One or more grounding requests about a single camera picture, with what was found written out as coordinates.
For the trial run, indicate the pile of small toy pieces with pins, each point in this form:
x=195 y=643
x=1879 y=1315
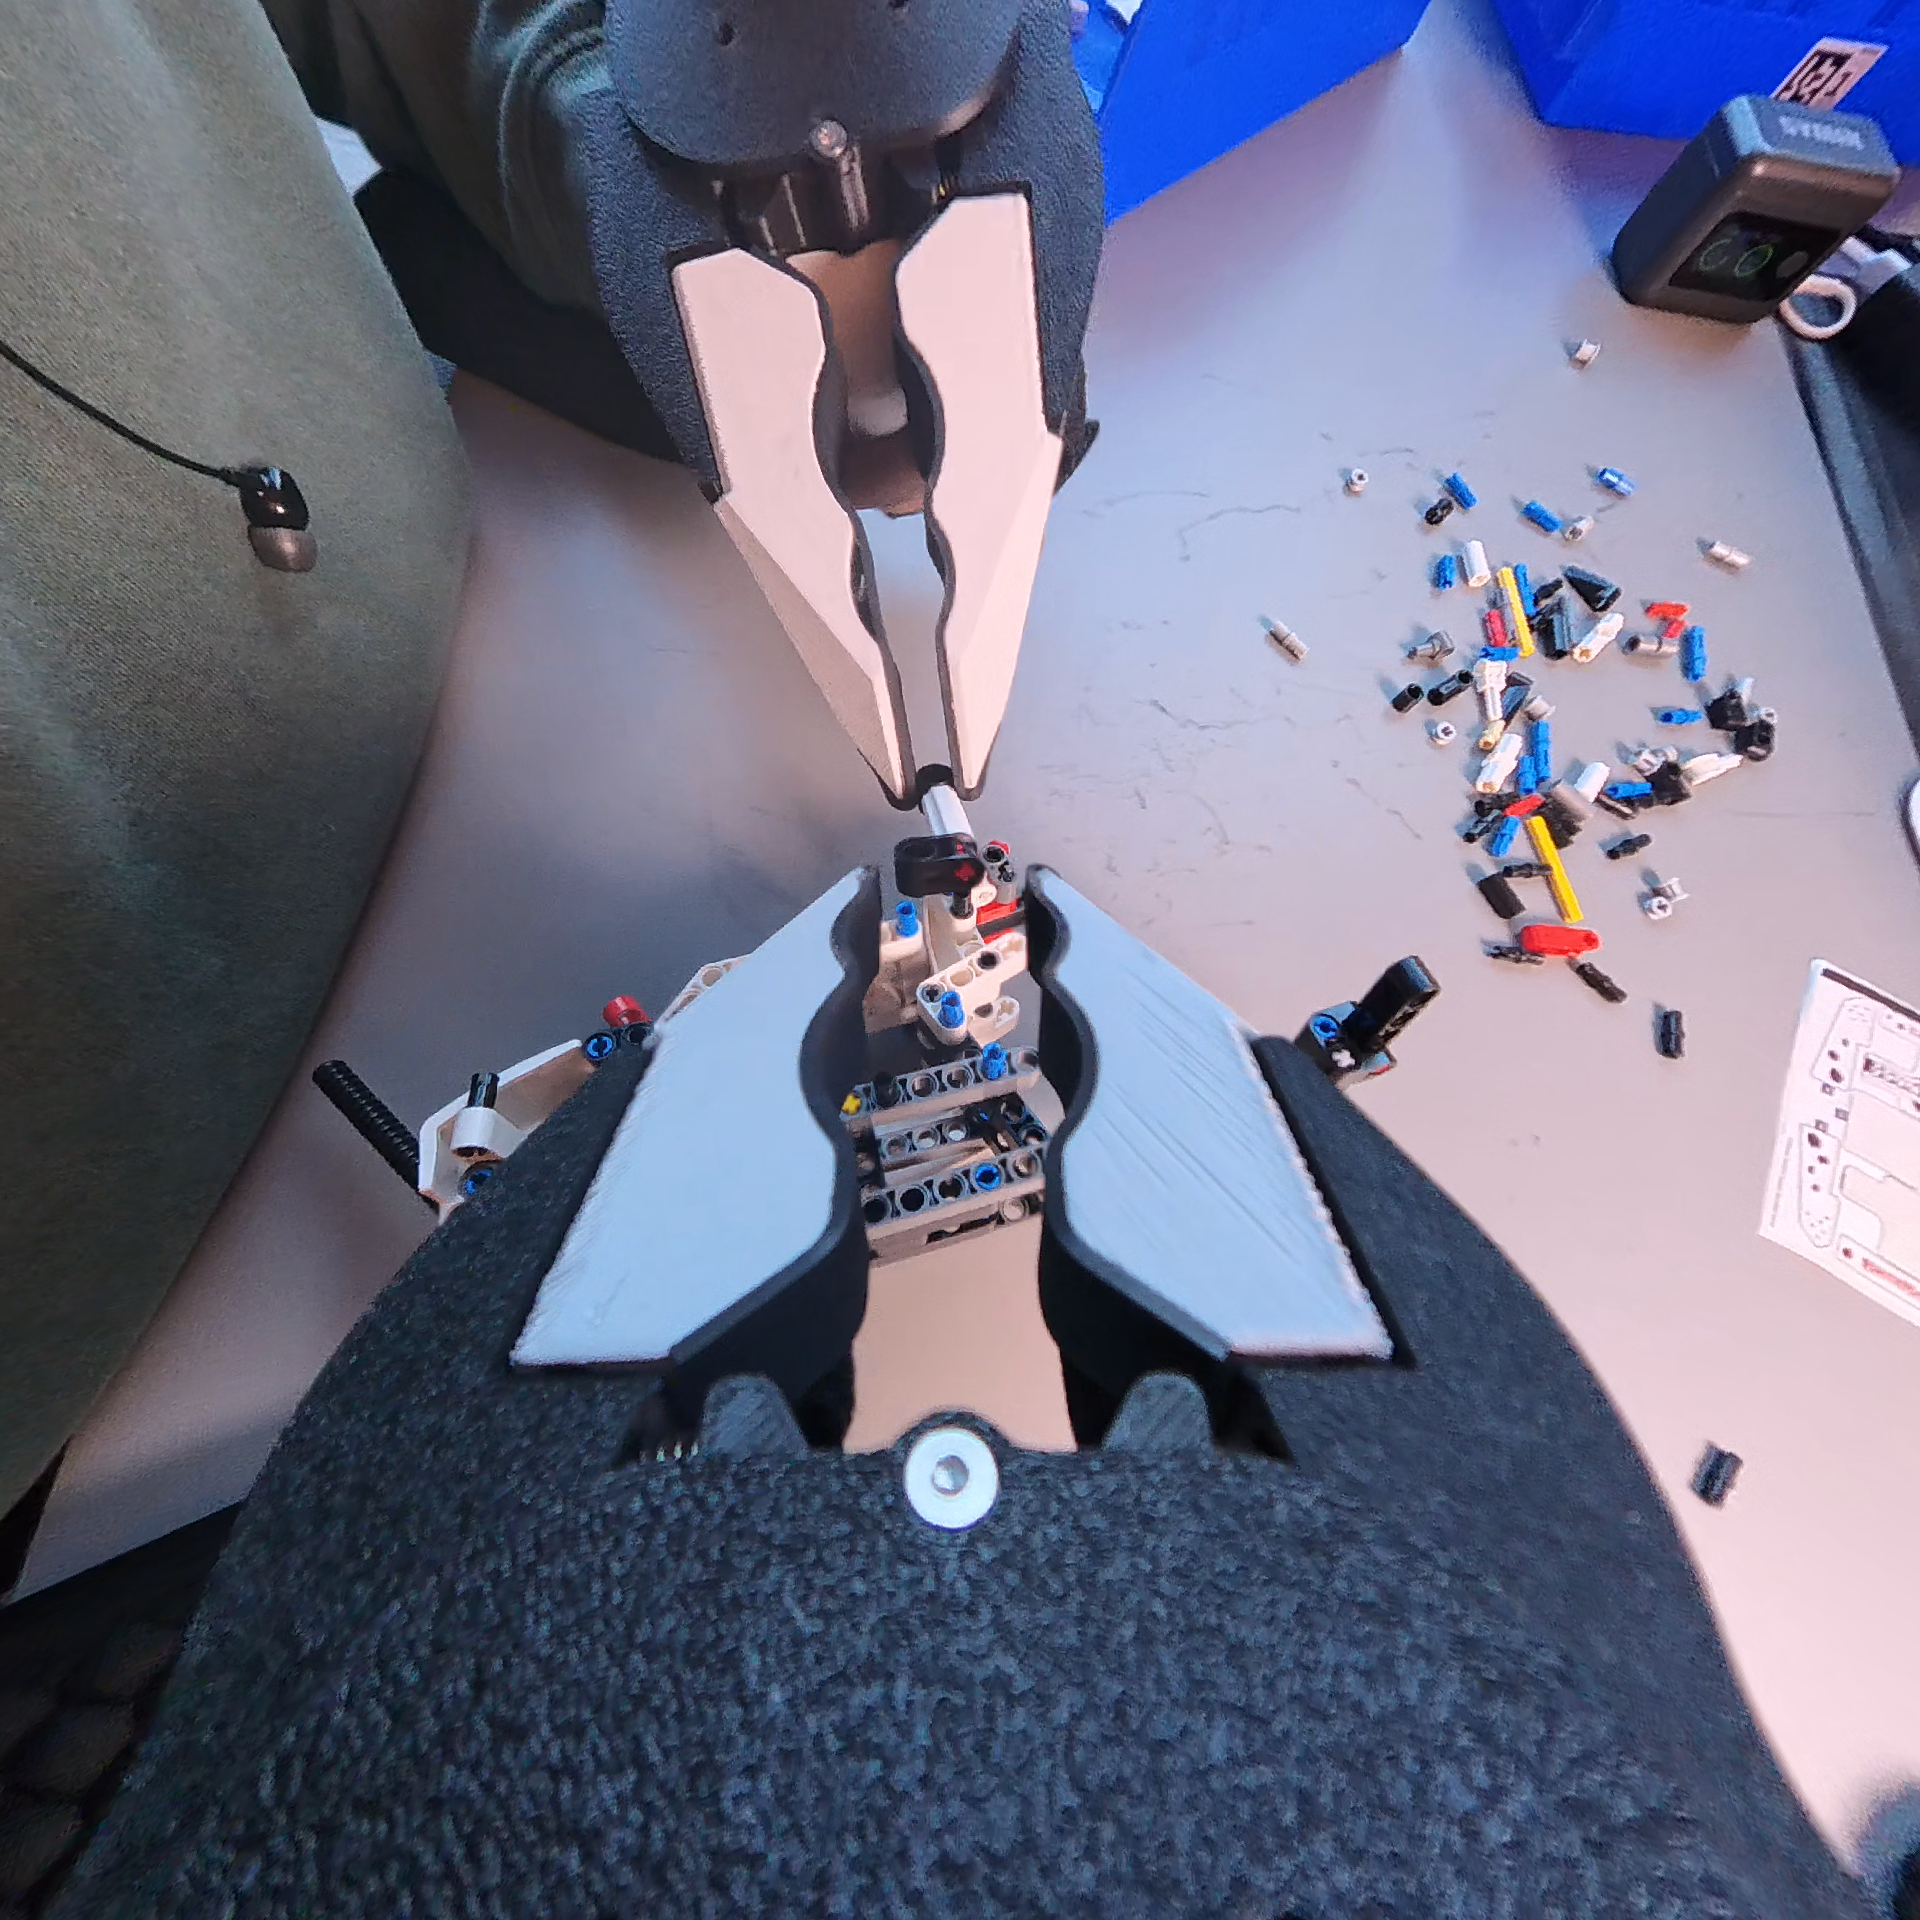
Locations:
x=1546 y=721

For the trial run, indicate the light grey toy pin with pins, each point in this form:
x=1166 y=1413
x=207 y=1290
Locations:
x=1284 y=637

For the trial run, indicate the person's left forearm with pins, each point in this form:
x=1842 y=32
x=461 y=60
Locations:
x=450 y=120

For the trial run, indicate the sticker sheet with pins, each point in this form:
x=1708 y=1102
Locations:
x=1855 y=1140

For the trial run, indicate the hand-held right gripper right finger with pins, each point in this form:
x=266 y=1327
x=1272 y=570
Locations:
x=1231 y=1201

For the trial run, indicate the black angled toy connector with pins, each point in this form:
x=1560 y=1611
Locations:
x=936 y=874

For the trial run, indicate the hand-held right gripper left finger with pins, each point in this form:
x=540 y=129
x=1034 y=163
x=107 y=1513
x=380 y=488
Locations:
x=677 y=1201

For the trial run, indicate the black desk pad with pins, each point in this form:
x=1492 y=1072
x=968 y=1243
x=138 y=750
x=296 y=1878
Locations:
x=1877 y=511

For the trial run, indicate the grey desk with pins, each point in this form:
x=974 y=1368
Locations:
x=1440 y=1201

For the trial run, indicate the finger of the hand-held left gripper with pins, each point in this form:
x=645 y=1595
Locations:
x=766 y=421
x=996 y=390

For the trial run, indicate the white black toy truck model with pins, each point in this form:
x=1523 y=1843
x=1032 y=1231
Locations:
x=961 y=1127

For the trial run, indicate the blue plastic bin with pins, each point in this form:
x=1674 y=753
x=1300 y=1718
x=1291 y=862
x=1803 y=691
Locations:
x=1680 y=60
x=1247 y=91

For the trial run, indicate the person's clothed body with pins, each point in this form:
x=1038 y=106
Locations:
x=180 y=900

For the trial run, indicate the small black cube device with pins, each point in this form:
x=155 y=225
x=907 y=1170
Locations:
x=1757 y=211

